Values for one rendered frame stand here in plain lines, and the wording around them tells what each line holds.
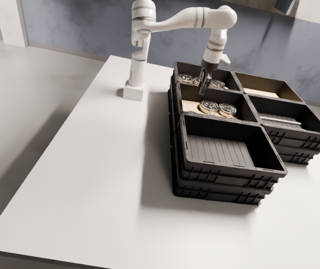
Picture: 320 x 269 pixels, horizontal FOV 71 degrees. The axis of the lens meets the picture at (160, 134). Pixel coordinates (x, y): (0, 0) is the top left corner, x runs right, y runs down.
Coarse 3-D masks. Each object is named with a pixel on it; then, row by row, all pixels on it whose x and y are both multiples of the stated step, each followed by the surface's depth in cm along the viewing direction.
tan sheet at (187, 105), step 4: (184, 100) 130; (184, 104) 127; (188, 104) 128; (192, 104) 129; (196, 104) 129; (184, 108) 124; (188, 108) 124; (192, 108) 125; (196, 108) 126; (200, 112) 124; (236, 112) 131; (220, 116) 124; (224, 116) 125; (236, 116) 127
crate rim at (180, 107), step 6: (186, 84) 124; (192, 84) 125; (222, 90) 127; (180, 96) 113; (180, 102) 108; (246, 102) 122; (180, 108) 104; (252, 108) 117; (180, 114) 103; (198, 114) 103; (204, 114) 104; (234, 120) 105; (240, 120) 106; (258, 120) 109
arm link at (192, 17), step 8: (192, 8) 84; (200, 8) 84; (176, 16) 84; (184, 16) 83; (192, 16) 83; (200, 16) 83; (136, 24) 83; (144, 24) 82; (152, 24) 83; (160, 24) 84; (168, 24) 84; (176, 24) 84; (184, 24) 85; (192, 24) 85; (200, 24) 85; (144, 32) 87; (152, 32) 88
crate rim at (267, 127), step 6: (246, 96) 127; (252, 96) 129; (258, 96) 130; (288, 102) 132; (294, 102) 132; (258, 114) 114; (318, 120) 122; (264, 126) 107; (270, 126) 107; (276, 126) 108; (282, 126) 109; (288, 132) 109; (294, 132) 109; (300, 132) 109; (306, 132) 109; (312, 132) 110; (318, 132) 111
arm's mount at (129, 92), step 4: (128, 80) 146; (128, 84) 142; (144, 84) 146; (124, 88) 140; (128, 88) 140; (132, 88) 140; (136, 88) 141; (140, 88) 142; (144, 88) 144; (124, 92) 142; (128, 92) 142; (132, 92) 142; (136, 92) 141; (140, 92) 141; (124, 96) 144; (128, 96) 144; (132, 96) 143; (136, 96) 143; (140, 96) 143; (140, 100) 145
